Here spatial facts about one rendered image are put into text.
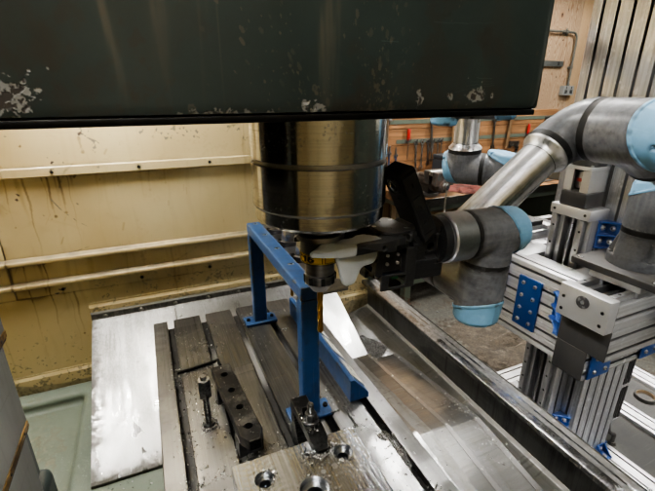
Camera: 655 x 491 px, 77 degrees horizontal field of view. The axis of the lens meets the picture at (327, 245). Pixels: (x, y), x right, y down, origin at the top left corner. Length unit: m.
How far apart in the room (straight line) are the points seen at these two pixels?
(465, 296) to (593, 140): 0.37
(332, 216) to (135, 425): 1.09
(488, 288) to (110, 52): 0.57
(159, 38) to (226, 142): 1.17
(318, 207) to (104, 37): 0.23
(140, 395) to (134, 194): 0.63
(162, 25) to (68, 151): 1.17
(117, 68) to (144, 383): 1.23
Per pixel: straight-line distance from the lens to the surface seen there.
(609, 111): 0.88
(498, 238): 0.65
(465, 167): 1.56
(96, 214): 1.52
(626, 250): 1.30
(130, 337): 1.57
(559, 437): 1.23
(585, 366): 1.35
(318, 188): 0.42
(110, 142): 1.47
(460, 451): 1.19
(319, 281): 0.52
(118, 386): 1.49
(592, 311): 1.23
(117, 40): 0.33
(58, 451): 1.59
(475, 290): 0.68
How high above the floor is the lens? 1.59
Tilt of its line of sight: 21 degrees down
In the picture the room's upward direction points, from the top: straight up
